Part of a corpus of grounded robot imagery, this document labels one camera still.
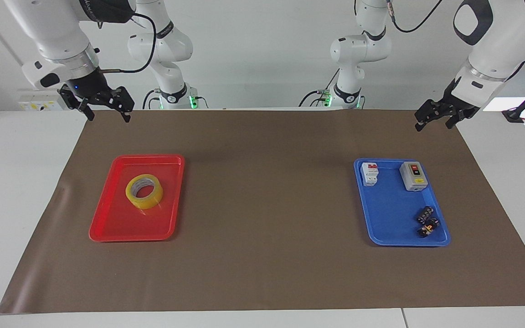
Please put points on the grey switch box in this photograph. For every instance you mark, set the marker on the grey switch box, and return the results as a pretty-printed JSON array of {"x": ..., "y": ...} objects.
[{"x": 414, "y": 178}]

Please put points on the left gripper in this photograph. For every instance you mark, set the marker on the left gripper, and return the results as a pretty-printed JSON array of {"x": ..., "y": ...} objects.
[{"x": 455, "y": 107}]

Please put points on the red plastic tray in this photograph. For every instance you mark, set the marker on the red plastic tray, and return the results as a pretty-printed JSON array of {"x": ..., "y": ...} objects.
[{"x": 121, "y": 218}]

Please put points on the black terminal block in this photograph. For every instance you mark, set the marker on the black terminal block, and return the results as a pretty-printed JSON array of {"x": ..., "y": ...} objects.
[
  {"x": 425, "y": 213},
  {"x": 428, "y": 227}
]

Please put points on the white circuit breaker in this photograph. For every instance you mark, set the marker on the white circuit breaker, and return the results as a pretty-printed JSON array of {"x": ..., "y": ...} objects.
[{"x": 369, "y": 175}]

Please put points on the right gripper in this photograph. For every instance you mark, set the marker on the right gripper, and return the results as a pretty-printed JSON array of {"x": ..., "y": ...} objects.
[{"x": 88, "y": 84}]

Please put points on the white power strip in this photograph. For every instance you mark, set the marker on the white power strip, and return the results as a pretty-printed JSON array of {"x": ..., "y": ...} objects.
[{"x": 39, "y": 101}]

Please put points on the yellow tape roll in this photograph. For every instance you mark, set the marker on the yellow tape roll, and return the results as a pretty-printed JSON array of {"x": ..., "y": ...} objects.
[{"x": 151, "y": 197}]

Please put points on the blue plastic tray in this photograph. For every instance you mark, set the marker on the blue plastic tray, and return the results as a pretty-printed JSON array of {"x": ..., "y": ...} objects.
[{"x": 394, "y": 214}]

